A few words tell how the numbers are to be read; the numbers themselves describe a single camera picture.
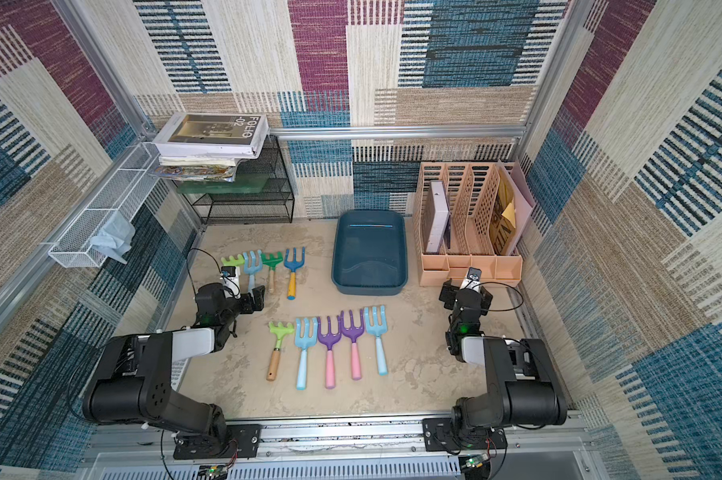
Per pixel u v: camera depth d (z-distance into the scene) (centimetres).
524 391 44
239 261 108
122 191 83
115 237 67
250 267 107
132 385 45
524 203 84
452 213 94
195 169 82
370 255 108
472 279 77
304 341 89
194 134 83
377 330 92
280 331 92
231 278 82
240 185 94
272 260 108
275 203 119
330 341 89
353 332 91
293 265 107
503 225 97
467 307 67
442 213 94
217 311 73
